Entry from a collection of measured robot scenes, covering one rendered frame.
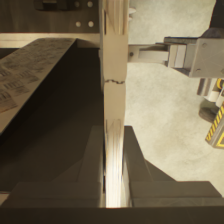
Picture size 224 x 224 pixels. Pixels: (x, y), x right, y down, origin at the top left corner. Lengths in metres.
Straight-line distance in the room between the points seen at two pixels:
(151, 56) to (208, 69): 0.08
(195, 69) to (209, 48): 0.03
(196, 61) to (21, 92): 0.32
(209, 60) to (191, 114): 1.09
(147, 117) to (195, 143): 0.48
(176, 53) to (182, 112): 1.04
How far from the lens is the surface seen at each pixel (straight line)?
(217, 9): 0.33
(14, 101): 0.35
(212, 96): 1.15
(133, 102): 1.14
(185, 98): 1.23
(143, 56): 0.26
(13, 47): 0.99
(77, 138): 0.26
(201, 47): 0.23
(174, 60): 0.25
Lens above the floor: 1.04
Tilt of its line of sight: 64 degrees down
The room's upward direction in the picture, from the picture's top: 178 degrees clockwise
